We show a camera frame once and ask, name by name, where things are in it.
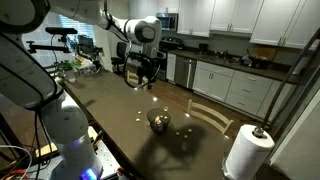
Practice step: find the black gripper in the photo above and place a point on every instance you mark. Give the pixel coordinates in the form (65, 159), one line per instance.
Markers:
(147, 66)

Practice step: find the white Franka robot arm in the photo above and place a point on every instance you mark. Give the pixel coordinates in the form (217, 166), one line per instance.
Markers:
(66, 126)

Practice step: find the white wooden chair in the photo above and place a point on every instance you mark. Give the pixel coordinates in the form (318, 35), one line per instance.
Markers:
(131, 78)

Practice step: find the small yellow candy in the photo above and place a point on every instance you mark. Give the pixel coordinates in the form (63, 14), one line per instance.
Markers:
(185, 136)
(189, 130)
(139, 113)
(137, 119)
(177, 133)

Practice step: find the black office chair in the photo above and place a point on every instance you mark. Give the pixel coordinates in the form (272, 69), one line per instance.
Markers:
(121, 50)

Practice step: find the stainless steel dishwasher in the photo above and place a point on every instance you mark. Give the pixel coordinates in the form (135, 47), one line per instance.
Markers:
(183, 71)

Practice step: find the black kitchen stove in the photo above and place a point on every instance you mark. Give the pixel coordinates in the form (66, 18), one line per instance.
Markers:
(171, 45)

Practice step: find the tissue box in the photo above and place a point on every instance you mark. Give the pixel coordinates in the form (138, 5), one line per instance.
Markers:
(87, 70)

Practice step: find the stainless steel microwave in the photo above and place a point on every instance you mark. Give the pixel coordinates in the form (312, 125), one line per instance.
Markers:
(166, 21)

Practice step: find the black coffee maker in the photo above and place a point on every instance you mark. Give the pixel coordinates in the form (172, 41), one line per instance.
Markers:
(203, 48)

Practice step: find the black computer monitor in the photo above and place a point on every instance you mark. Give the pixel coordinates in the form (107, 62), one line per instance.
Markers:
(86, 45)

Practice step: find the wooden chair back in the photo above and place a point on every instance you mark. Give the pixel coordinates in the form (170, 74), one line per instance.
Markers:
(213, 113)

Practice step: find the green potted plant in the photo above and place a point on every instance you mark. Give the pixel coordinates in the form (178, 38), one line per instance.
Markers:
(68, 65)

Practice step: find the white upper cabinet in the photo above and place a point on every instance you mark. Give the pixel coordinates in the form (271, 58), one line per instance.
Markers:
(283, 20)
(166, 6)
(233, 15)
(196, 16)

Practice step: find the window with white blinds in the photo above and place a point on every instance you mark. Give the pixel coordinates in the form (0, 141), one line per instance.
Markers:
(83, 28)

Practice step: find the grey robot mounting base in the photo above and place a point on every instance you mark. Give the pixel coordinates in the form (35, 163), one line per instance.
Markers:
(106, 160)

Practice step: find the white lower kitchen cabinets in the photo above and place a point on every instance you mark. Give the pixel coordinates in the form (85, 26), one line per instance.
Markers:
(246, 90)

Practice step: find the dark cookware pile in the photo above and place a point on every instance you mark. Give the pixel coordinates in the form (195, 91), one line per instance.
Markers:
(255, 61)

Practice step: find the wooden plank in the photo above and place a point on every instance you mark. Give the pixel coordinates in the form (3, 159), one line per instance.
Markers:
(46, 148)

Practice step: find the dark kitchen countertop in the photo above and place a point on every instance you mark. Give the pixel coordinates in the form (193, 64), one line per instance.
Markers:
(266, 71)

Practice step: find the metal paper towel holder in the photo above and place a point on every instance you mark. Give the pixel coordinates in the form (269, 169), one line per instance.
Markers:
(259, 132)

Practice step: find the wooden cutting board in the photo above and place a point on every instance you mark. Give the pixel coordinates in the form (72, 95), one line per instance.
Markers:
(266, 52)

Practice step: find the white paper towel roll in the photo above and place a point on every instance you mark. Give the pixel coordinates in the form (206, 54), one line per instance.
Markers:
(246, 156)

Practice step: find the dark curved metal pole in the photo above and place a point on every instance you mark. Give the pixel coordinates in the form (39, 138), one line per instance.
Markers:
(283, 84)

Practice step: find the black stereo camera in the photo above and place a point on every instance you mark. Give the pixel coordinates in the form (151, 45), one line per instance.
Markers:
(61, 31)

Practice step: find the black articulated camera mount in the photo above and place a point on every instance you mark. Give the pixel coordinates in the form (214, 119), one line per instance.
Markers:
(46, 48)

